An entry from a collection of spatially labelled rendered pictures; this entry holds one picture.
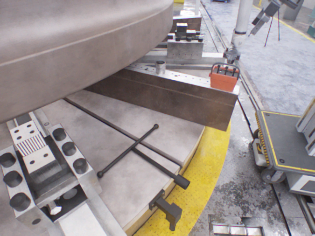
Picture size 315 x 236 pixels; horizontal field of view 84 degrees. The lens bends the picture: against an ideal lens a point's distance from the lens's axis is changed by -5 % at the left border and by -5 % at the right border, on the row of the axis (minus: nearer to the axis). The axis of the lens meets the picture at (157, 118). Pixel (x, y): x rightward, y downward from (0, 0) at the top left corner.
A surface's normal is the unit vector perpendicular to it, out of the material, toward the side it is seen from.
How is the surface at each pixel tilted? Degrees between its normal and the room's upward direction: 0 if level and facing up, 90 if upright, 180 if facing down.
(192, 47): 90
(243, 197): 0
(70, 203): 0
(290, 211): 0
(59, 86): 90
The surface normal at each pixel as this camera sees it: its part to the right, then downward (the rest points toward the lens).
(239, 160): 0.00, -0.76
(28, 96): 0.69, 0.47
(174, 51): -0.05, 0.65
